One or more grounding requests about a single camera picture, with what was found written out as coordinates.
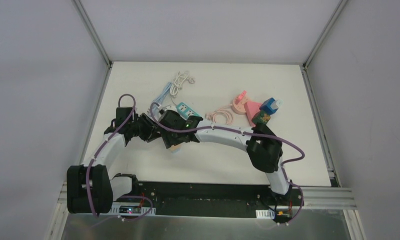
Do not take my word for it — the pink triangular block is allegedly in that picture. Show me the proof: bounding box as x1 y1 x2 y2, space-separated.
244 101 262 127

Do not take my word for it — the blue cube socket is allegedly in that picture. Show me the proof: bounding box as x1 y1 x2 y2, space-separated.
259 97 279 115

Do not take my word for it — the pink round socket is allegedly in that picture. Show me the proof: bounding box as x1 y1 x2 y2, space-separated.
231 90 250 115

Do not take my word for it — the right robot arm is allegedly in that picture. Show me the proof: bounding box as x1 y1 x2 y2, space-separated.
154 110 305 205

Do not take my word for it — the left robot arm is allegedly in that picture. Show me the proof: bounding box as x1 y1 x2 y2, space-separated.
67 107 160 217

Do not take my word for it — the light blue power strip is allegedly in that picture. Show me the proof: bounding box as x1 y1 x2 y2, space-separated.
151 82 172 115

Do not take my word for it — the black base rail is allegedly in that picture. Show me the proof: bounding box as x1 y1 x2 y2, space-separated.
118 181 302 219

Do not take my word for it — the white coiled cable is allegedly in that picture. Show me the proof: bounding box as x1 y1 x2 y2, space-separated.
170 70 196 99

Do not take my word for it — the green patterned cube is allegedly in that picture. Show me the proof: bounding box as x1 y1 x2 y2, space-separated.
252 110 271 125

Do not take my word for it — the beige cube adapter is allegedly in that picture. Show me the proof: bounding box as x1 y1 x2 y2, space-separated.
169 144 181 153

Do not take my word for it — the teal power strip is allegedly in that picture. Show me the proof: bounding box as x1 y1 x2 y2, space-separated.
176 102 201 120

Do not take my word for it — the white usb charger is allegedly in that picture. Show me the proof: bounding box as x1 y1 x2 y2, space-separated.
271 99 283 110

